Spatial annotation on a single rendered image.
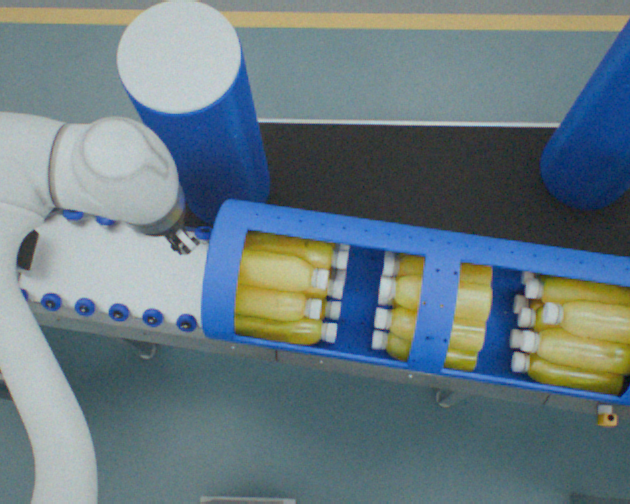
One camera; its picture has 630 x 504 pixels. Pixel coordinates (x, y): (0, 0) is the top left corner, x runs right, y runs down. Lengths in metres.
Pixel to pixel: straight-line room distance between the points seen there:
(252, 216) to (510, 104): 1.63
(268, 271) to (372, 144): 1.27
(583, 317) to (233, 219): 0.68
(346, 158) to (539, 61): 0.82
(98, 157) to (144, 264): 0.99
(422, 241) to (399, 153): 1.21
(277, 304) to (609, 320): 0.62
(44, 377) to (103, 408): 1.87
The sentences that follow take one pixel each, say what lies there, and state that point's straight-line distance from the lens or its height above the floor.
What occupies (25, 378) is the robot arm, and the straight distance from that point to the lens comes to 0.98.
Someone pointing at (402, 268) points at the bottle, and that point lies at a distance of 1.65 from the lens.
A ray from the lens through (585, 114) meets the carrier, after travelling 2.39.
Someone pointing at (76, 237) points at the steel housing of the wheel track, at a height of 0.93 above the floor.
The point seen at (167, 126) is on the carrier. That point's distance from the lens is 1.98.
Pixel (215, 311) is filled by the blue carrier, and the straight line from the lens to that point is 1.59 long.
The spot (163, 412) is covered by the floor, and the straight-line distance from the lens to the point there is 2.80.
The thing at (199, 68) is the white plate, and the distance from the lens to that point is 1.94.
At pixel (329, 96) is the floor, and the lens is 3.03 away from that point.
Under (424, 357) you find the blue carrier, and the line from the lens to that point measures 1.60.
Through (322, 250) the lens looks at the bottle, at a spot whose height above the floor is 1.14.
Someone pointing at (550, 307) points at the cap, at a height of 1.18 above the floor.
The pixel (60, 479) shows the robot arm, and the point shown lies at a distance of 0.96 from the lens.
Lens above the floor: 2.74
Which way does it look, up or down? 75 degrees down
